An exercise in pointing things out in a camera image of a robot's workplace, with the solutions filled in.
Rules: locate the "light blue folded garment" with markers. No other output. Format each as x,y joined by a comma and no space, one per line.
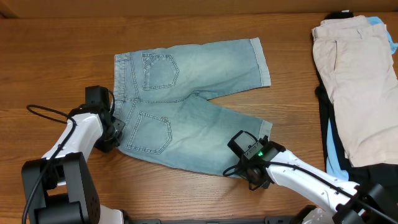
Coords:
334,155

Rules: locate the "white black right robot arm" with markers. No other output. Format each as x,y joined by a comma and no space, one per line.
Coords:
334,200

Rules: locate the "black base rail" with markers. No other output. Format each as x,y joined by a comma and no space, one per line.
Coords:
265,220

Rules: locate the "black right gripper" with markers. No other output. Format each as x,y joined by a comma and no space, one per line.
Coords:
265,182

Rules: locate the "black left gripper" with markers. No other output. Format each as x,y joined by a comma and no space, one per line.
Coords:
107,145

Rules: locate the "beige folded shorts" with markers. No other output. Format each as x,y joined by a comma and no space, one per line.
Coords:
357,87

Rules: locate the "light blue denim shorts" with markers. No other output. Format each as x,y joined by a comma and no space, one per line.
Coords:
165,96

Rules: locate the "black folded garment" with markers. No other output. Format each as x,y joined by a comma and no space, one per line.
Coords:
329,124

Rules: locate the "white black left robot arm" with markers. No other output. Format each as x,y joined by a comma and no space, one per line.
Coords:
58,187

